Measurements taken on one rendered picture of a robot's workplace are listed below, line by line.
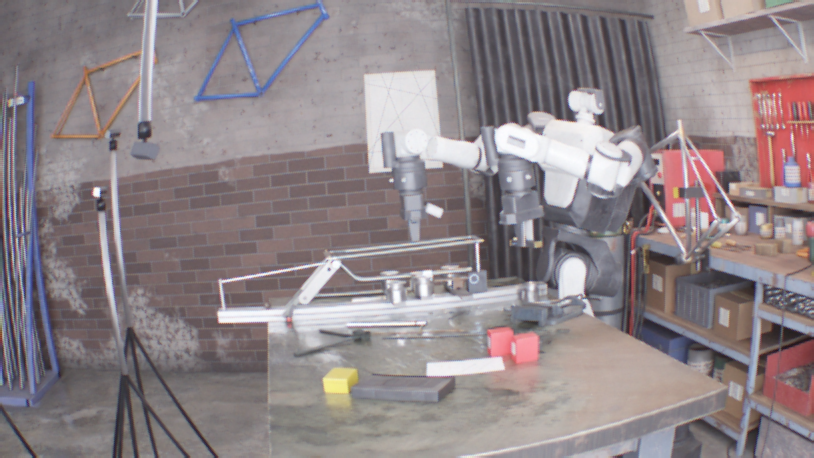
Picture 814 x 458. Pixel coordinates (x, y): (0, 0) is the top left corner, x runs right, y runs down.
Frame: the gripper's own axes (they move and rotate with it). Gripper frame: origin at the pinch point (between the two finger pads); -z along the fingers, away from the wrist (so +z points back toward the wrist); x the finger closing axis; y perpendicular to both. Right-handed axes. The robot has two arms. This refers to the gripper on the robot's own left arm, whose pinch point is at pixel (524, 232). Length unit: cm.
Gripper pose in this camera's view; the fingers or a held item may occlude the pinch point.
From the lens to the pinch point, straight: 202.8
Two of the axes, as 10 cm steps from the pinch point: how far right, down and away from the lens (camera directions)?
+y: -5.2, -0.4, 8.5
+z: -1.5, -9.8, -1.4
